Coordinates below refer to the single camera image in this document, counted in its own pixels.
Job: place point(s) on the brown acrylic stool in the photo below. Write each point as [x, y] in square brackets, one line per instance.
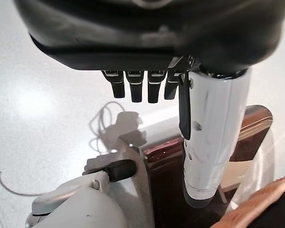
[166, 171]

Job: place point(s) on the silver left robot leg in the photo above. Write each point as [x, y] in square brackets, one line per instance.
[80, 206]

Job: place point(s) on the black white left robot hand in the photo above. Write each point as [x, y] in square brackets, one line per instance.
[142, 35]

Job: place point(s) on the wicker laundry basket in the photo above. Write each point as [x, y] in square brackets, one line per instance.
[251, 206]

